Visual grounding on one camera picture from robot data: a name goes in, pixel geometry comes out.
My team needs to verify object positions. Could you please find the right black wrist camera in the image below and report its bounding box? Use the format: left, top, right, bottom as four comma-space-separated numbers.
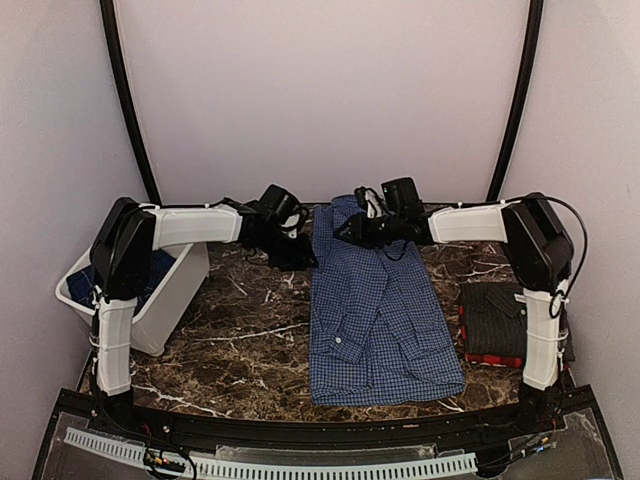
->
354, 177, 424, 220

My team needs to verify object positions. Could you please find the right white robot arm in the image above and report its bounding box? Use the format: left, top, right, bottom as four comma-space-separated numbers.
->
334, 184, 577, 391

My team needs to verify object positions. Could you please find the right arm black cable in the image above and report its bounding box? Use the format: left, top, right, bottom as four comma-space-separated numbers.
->
534, 195, 589, 319

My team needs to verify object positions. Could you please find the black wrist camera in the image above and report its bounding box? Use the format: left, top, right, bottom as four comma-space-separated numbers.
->
354, 177, 424, 220
255, 184, 309, 236

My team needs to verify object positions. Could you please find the left black frame post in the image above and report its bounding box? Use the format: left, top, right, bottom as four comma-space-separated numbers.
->
98, 0, 162, 205

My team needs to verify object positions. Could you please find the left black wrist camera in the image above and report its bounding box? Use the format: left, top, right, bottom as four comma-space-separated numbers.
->
255, 184, 309, 236

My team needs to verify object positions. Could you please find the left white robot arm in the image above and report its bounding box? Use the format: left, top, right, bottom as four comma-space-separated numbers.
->
89, 185, 317, 436

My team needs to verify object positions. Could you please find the white plastic bin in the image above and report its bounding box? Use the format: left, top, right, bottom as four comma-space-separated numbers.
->
55, 243, 209, 356

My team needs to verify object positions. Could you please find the blue checked long sleeve shirt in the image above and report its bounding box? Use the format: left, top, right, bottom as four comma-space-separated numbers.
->
309, 195, 466, 406

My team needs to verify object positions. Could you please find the folded red plaid shirt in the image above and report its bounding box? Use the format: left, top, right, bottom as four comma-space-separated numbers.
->
459, 306, 526, 369

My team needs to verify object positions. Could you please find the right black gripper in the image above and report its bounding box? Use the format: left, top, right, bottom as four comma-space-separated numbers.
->
334, 210, 406, 249

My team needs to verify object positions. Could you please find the black frame post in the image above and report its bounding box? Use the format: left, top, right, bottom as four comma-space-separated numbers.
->
98, 0, 162, 205
485, 0, 544, 201

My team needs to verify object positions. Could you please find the white slotted cable duct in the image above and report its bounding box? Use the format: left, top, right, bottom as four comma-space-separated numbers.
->
63, 427, 477, 479

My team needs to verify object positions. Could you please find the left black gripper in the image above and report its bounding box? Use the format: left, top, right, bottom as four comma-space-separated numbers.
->
254, 226, 319, 271

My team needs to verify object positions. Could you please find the folded black striped shirt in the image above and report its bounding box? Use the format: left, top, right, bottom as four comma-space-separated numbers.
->
458, 282, 576, 362

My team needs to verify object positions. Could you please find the right black frame post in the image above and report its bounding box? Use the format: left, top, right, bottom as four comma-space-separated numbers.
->
485, 0, 544, 201

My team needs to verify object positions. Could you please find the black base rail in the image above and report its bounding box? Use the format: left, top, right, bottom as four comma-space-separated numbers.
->
33, 386, 623, 479

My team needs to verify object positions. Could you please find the dark blue plaid shirt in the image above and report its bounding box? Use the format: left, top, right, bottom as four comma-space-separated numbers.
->
65, 250, 176, 315

